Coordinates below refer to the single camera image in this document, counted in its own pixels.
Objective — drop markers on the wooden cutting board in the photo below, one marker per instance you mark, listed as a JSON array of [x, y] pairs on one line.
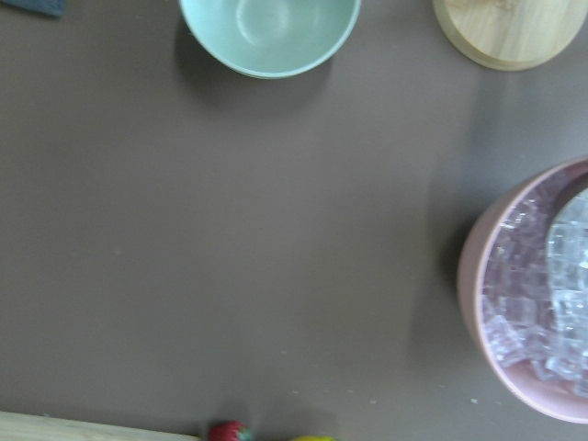
[[18, 426]]

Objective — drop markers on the metal ice scoop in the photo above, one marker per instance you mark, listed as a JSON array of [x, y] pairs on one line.
[[570, 207]]

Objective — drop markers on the yellow lemon outer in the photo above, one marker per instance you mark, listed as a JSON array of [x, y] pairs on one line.
[[313, 438]]

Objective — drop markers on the wooden cup tree stand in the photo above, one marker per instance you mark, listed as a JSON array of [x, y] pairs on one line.
[[510, 36]]

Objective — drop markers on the grey folded cloth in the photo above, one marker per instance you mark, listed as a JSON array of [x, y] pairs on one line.
[[45, 8]]

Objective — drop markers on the clear ice cubes pile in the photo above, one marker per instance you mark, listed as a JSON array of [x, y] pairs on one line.
[[534, 298]]

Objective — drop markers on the red strawberry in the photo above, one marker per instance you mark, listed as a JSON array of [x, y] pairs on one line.
[[230, 431]]

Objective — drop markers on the mint green bowl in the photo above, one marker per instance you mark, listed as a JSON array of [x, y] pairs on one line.
[[271, 39]]

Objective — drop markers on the pink bowl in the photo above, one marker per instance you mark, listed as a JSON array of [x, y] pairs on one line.
[[545, 398]]

